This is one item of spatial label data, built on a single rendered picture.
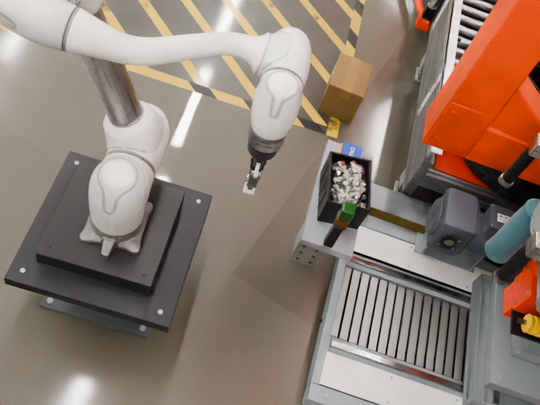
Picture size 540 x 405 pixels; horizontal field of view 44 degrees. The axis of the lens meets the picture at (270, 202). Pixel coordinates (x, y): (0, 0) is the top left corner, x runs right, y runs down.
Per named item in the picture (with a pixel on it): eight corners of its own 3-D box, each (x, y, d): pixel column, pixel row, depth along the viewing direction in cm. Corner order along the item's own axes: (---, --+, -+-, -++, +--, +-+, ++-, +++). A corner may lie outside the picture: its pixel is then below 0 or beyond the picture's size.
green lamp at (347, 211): (350, 222, 191) (354, 215, 188) (337, 218, 191) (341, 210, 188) (353, 211, 194) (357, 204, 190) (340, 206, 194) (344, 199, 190)
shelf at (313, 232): (349, 261, 208) (352, 256, 206) (298, 243, 207) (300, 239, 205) (371, 161, 233) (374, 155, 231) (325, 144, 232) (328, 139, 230)
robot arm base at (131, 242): (74, 252, 195) (72, 243, 190) (96, 191, 207) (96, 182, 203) (135, 267, 197) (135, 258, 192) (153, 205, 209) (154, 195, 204)
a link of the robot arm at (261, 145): (247, 135, 153) (243, 150, 158) (285, 145, 153) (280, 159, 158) (254, 105, 158) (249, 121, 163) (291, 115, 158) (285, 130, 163)
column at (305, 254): (314, 267, 253) (349, 209, 219) (289, 259, 253) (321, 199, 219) (319, 247, 259) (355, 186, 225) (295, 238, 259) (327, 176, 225)
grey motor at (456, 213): (505, 303, 255) (558, 259, 227) (403, 266, 253) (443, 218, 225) (507, 263, 266) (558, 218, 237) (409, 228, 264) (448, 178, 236)
